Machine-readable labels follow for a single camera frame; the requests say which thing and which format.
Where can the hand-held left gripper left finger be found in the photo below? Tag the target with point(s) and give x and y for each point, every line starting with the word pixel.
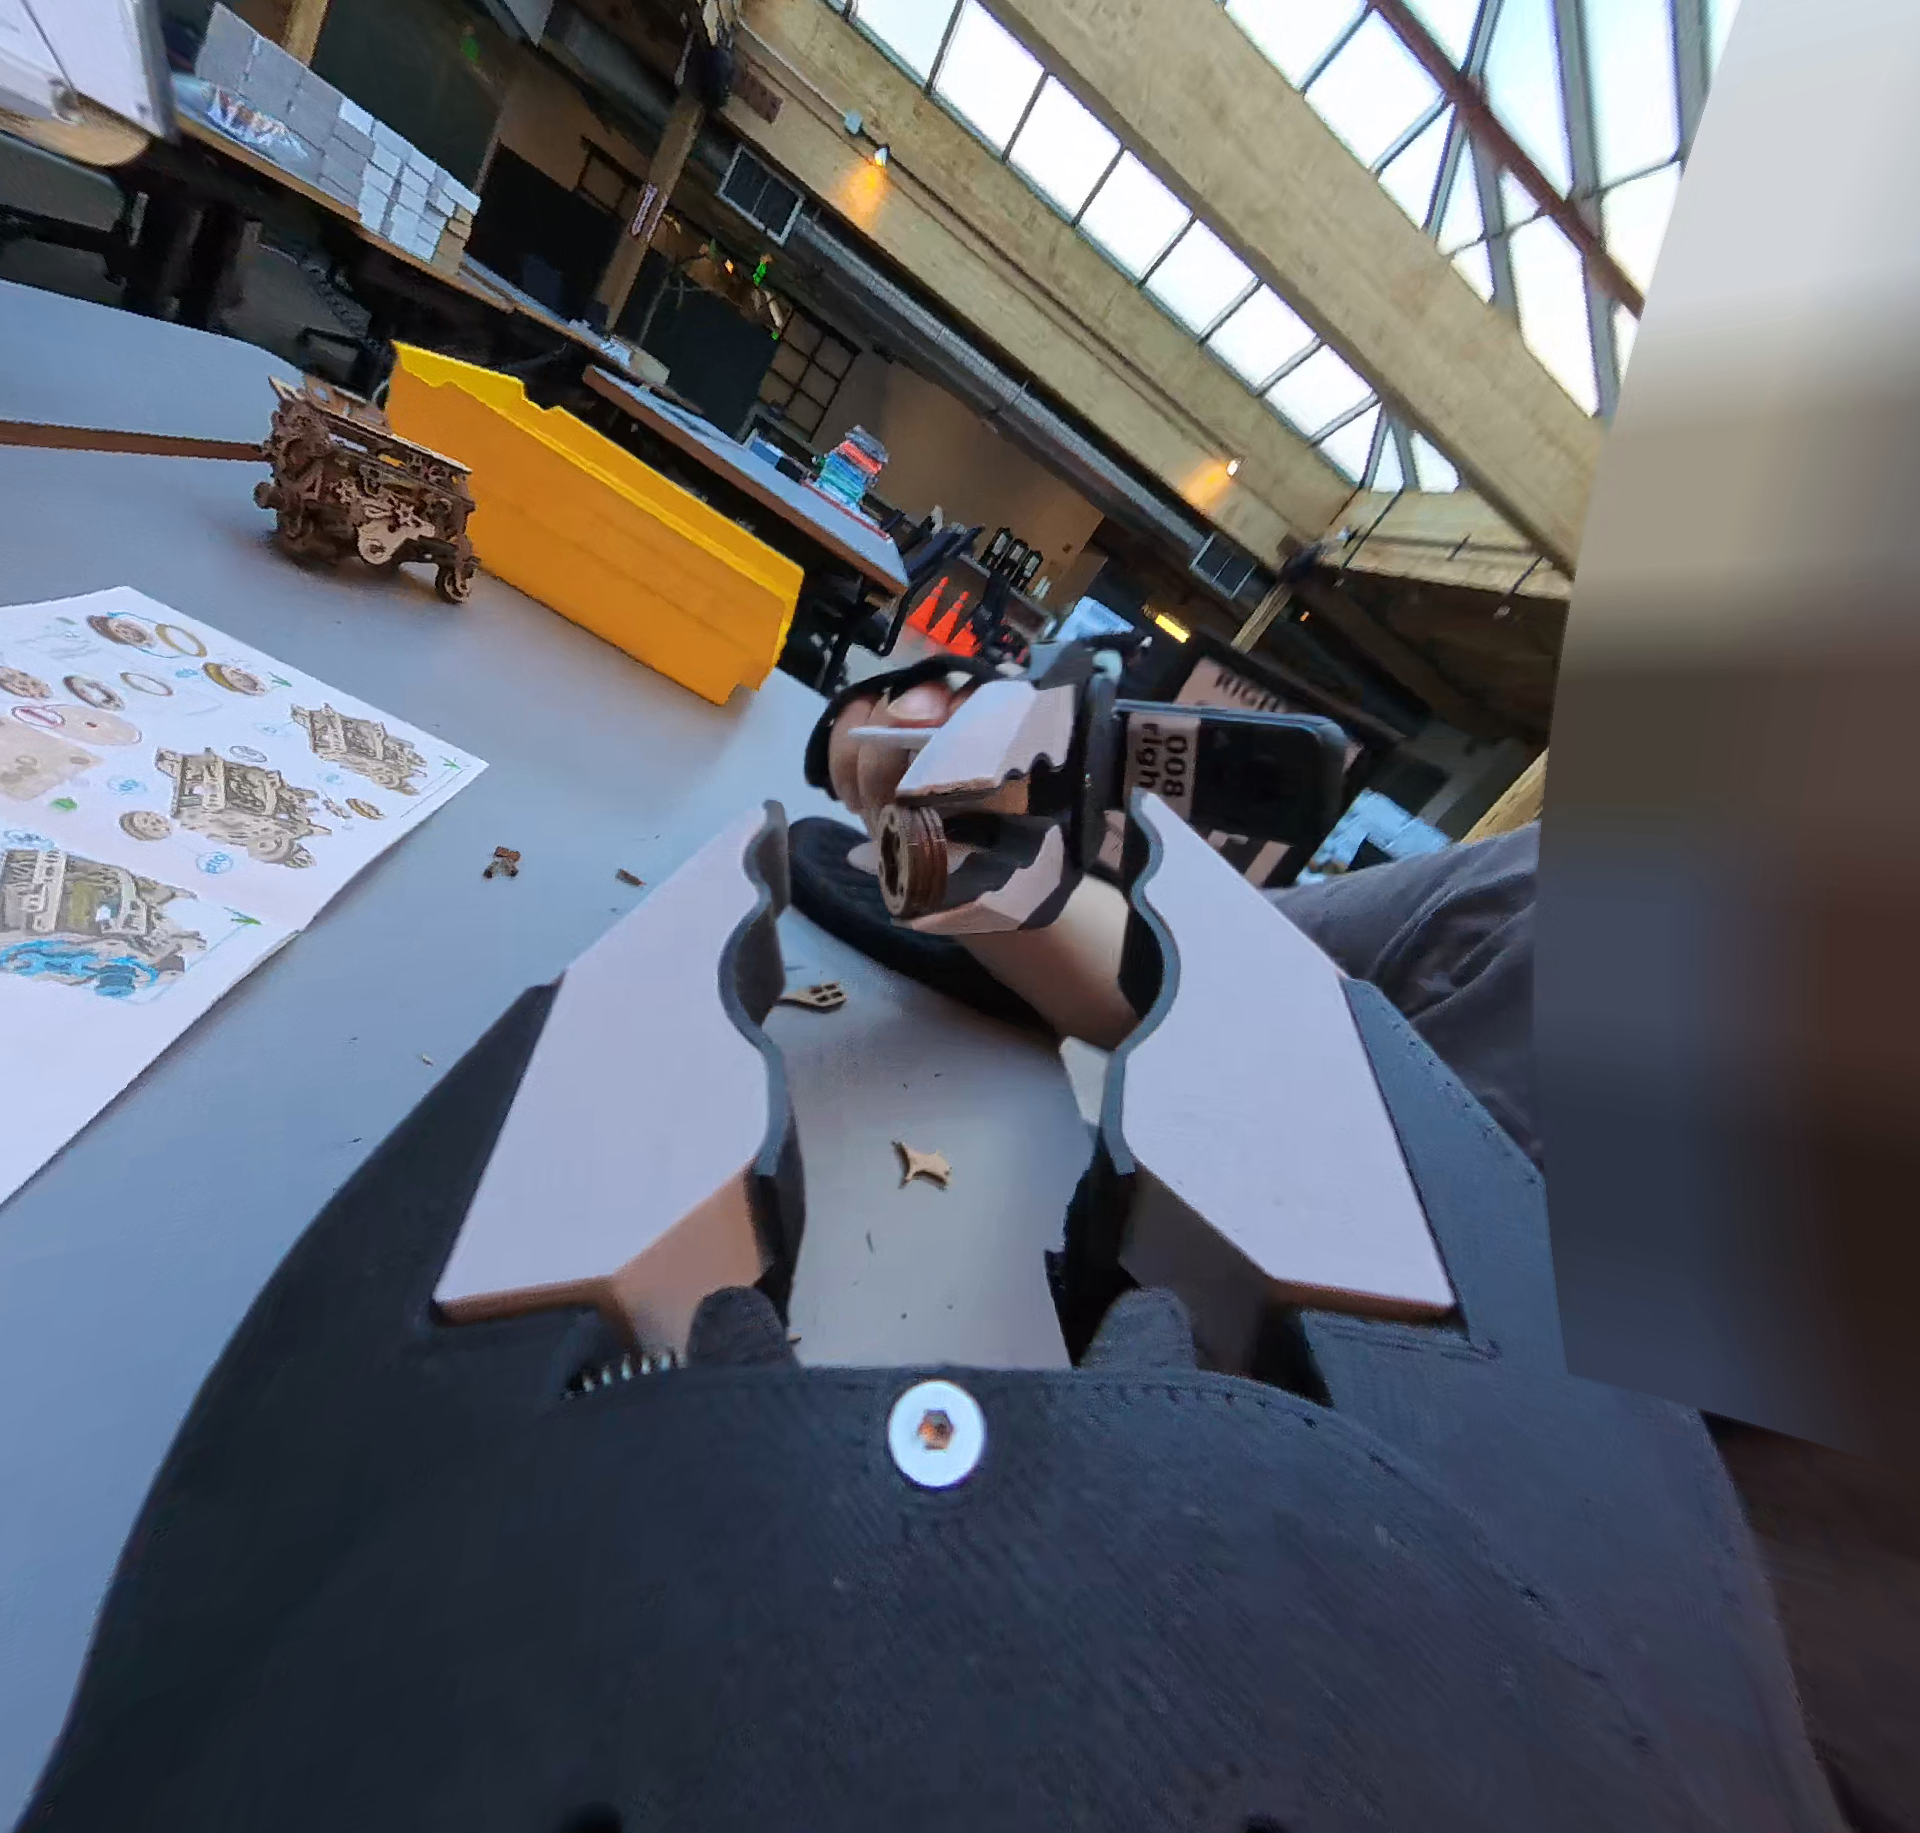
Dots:
pixel 631 1085

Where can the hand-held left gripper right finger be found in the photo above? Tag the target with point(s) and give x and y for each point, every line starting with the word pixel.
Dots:
pixel 1275 1113

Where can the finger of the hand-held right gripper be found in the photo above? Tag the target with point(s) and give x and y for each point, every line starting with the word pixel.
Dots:
pixel 990 739
pixel 1020 889

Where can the round wooden wheel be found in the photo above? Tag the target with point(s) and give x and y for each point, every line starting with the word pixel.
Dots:
pixel 906 858

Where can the person's right forearm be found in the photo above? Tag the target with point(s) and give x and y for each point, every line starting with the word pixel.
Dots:
pixel 1082 979

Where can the person's right hand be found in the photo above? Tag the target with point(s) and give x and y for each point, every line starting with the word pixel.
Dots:
pixel 862 769

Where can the orange traffic cone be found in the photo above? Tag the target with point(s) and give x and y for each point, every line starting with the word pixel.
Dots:
pixel 924 622
pixel 958 626

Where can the black wrist rest pad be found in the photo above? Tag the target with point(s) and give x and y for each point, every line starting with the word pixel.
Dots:
pixel 842 889

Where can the slotted wooden offcut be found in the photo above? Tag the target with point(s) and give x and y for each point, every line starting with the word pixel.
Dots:
pixel 813 996

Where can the person's trousers leg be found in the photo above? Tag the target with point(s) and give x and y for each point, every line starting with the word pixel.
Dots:
pixel 1427 963

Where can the star-shaped wooden offcut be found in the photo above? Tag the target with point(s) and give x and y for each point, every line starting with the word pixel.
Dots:
pixel 924 1164

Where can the stack of coloured packets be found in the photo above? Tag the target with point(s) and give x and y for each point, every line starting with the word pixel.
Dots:
pixel 854 466

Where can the grey background work table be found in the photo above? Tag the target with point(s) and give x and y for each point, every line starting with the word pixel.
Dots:
pixel 751 470

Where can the illustrated instruction booklet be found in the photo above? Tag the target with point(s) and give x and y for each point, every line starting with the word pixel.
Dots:
pixel 375 815

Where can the yellow plastic bin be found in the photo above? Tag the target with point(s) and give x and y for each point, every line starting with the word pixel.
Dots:
pixel 602 542

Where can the assembled wooden model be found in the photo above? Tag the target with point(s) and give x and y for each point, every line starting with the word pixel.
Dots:
pixel 362 490

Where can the stack of white boxes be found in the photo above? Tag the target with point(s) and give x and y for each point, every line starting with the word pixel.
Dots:
pixel 347 154

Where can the long wooden work table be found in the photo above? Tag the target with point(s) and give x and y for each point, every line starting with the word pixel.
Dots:
pixel 91 139

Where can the white instruction sign board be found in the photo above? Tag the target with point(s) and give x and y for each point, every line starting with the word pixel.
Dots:
pixel 59 3

